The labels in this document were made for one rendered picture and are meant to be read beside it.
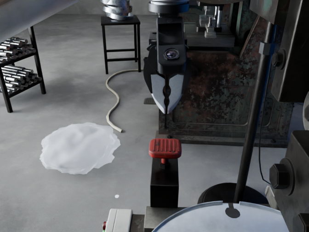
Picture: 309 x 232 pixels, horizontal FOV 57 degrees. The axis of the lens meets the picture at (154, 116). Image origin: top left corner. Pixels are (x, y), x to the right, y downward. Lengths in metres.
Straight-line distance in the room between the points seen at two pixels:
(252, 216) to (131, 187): 1.23
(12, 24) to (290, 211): 0.32
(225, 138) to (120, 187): 0.81
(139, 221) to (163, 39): 0.38
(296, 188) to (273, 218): 0.20
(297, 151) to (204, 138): 1.74
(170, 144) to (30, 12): 0.41
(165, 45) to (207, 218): 0.27
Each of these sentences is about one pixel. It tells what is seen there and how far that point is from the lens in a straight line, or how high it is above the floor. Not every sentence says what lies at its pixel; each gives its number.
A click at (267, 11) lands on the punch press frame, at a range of 0.33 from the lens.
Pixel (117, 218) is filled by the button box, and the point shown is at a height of 0.63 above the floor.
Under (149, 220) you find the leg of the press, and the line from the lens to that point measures 0.63.
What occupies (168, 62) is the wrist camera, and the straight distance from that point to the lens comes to 0.45.
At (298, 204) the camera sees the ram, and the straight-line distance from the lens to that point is 0.29.
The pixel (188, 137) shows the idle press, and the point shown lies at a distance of 2.00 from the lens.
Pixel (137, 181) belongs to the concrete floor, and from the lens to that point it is 1.68.
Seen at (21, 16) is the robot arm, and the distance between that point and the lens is 0.33.
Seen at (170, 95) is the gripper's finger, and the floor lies 0.88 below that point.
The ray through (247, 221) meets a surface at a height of 0.78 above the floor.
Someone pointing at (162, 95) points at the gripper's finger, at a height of 0.88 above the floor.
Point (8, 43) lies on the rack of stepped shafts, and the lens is 2.62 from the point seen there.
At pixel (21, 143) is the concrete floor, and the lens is 2.18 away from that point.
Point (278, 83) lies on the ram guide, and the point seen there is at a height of 1.01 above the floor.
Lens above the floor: 1.11
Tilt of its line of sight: 29 degrees down
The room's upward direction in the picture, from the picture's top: straight up
